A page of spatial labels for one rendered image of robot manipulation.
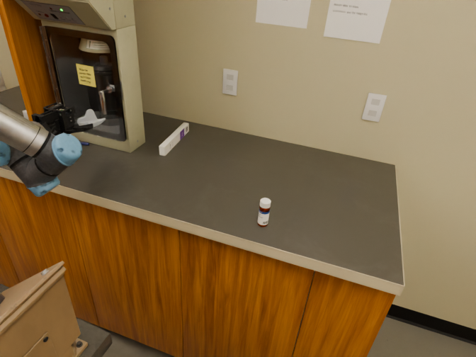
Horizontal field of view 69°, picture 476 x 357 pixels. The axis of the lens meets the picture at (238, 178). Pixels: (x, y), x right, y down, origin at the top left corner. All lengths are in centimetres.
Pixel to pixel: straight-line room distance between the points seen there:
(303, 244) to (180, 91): 102
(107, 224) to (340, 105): 105
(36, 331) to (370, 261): 82
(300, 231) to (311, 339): 41
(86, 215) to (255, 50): 95
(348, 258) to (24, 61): 131
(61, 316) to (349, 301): 79
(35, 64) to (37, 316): 110
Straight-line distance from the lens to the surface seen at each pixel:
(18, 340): 69
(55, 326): 74
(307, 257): 102
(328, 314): 122
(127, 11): 137
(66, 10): 134
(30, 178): 107
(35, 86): 160
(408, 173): 168
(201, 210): 114
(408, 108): 156
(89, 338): 87
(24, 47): 156
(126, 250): 139
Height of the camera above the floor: 164
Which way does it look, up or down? 33 degrees down
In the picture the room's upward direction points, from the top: 4 degrees clockwise
